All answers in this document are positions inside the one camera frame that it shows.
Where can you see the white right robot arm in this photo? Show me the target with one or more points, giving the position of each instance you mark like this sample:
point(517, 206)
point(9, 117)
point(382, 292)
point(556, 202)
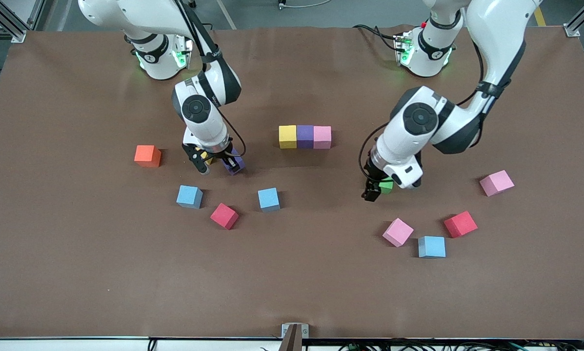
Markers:
point(209, 129)

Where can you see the metal bracket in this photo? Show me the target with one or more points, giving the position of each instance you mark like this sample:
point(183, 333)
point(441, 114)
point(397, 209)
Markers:
point(304, 330)

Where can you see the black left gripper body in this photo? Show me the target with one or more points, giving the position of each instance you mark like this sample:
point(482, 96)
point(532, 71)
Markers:
point(371, 171)

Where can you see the brown table cover sheet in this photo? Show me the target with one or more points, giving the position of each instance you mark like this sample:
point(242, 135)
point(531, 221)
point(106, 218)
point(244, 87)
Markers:
point(77, 273)

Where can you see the blue foam block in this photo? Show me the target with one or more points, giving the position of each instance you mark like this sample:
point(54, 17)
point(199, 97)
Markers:
point(269, 199)
point(431, 246)
point(189, 196)

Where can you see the yellow foam block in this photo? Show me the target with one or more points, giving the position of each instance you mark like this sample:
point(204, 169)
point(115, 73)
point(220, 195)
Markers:
point(287, 136)
point(207, 157)

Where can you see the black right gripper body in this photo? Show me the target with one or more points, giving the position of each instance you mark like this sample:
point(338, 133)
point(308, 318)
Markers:
point(223, 152)

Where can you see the orange foam block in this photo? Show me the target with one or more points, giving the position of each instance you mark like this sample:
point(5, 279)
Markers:
point(147, 155)

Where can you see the purple foam block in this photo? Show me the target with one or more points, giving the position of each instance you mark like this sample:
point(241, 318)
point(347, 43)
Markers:
point(305, 136)
point(241, 165)

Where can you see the brown camera pole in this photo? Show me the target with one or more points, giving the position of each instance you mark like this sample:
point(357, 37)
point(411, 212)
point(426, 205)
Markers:
point(292, 343)

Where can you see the green foam block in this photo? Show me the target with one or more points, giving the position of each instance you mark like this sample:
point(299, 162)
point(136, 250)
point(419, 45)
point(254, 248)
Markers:
point(387, 185)

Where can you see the red foam block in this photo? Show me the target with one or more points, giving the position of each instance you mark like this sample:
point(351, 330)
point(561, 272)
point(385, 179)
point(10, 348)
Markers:
point(224, 216)
point(460, 224)

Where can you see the aluminium frame profile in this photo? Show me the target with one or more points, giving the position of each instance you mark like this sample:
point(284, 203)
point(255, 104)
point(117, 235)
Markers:
point(582, 17)
point(4, 19)

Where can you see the pink foam block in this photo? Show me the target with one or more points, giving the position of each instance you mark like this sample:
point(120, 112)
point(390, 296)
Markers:
point(397, 232)
point(322, 137)
point(496, 183)

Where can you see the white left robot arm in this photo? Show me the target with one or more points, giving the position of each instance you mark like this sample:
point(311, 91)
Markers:
point(496, 39)

